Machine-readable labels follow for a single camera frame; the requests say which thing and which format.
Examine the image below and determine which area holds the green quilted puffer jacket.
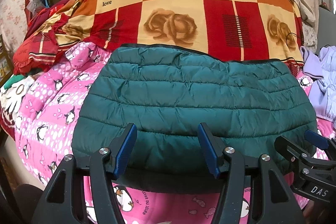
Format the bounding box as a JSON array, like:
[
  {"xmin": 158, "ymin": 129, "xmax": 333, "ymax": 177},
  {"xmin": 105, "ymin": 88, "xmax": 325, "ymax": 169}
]
[{"xmin": 71, "ymin": 44, "xmax": 317, "ymax": 192}]

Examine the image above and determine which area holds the lavender fleece garment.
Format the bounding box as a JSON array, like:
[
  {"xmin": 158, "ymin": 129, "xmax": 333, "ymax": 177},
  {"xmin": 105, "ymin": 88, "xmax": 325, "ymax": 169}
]
[{"xmin": 300, "ymin": 46, "xmax": 335, "ymax": 124}]

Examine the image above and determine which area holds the pink penguin bed sheet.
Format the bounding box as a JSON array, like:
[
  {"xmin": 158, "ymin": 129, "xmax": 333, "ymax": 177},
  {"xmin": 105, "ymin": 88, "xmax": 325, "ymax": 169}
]
[{"xmin": 15, "ymin": 42, "xmax": 335, "ymax": 223}]

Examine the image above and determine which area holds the grey cabinet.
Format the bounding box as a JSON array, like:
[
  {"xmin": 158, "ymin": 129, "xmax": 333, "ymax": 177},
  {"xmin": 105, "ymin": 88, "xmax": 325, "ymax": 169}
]
[{"xmin": 317, "ymin": 7, "xmax": 336, "ymax": 53}]

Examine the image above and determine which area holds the white green patterned cloth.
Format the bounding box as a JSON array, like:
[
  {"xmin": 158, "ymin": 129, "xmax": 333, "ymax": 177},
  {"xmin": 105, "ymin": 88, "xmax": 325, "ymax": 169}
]
[{"xmin": 0, "ymin": 74, "xmax": 34, "ymax": 130}]

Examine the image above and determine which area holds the red frilled pillow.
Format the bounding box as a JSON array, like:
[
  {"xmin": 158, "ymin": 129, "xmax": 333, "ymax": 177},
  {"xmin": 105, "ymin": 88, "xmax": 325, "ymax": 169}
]
[{"xmin": 12, "ymin": 0, "xmax": 79, "ymax": 76}]

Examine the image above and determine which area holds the red orange rose blanket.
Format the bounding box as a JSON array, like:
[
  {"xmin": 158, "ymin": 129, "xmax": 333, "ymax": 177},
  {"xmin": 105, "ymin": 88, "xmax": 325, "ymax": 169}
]
[{"xmin": 39, "ymin": 0, "xmax": 305, "ymax": 70}]

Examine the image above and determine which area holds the black cable on blanket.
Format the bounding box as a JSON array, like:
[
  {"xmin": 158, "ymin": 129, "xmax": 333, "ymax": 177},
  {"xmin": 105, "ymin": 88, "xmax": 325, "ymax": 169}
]
[{"xmin": 284, "ymin": 32, "xmax": 302, "ymax": 50}]

